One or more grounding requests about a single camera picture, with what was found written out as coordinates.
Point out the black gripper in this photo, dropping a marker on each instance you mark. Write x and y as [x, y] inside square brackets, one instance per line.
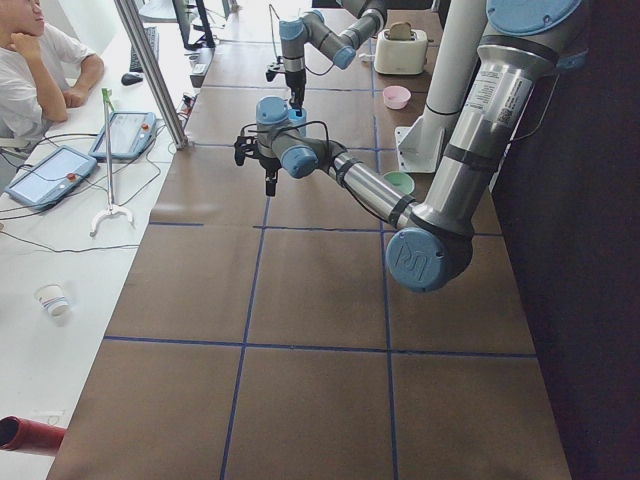
[296, 82]
[270, 171]

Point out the pale blue cup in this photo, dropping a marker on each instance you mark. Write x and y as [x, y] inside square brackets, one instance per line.
[300, 124]

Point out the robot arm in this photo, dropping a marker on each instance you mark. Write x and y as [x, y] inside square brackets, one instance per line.
[340, 49]
[491, 55]

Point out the pink bowl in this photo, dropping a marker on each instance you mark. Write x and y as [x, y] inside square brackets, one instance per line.
[396, 97]

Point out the cream toaster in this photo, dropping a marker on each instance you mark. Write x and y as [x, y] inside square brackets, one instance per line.
[401, 56]

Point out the toast slice in toaster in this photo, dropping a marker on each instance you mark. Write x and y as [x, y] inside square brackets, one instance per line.
[400, 31]

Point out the green bowl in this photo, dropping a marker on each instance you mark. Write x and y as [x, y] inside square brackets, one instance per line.
[401, 181]

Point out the black monitor stand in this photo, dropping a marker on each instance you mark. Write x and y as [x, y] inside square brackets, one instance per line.
[194, 26]

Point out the teach pendant far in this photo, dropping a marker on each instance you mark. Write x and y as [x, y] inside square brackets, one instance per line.
[130, 134]

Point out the teach pendant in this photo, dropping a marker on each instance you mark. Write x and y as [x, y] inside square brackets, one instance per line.
[130, 134]
[53, 178]

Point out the black computer mouse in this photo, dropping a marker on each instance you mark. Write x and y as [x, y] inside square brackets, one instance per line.
[131, 78]

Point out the reacher grabber tool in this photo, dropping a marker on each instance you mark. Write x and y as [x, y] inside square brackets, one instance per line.
[112, 209]

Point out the teach pendant near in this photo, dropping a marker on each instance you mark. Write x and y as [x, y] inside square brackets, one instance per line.
[53, 178]

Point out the paper cup on side table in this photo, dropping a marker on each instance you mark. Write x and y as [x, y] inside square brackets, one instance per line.
[52, 299]

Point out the seated person in white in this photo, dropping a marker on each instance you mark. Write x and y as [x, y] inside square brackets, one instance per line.
[44, 72]

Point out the red cylinder object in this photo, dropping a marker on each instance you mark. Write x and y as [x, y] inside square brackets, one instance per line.
[30, 437]

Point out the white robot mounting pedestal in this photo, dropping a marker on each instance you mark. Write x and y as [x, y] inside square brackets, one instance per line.
[420, 147]

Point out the aluminium frame post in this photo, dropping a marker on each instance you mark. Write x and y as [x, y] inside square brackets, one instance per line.
[134, 28]

